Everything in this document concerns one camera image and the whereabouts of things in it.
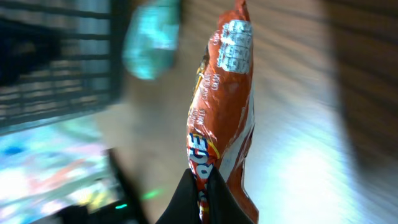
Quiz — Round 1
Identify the teal white snack wrapper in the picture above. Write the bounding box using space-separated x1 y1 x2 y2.
122 0 182 80

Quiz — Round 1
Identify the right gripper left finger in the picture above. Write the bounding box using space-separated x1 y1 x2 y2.
156 169 201 224

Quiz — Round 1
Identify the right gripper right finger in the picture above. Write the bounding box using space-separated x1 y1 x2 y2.
207 168 253 224

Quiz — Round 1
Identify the brown orange candy bar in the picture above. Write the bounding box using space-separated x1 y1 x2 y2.
187 0 259 223

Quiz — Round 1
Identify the grey plastic mesh basket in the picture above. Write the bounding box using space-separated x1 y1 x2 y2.
1 0 131 134

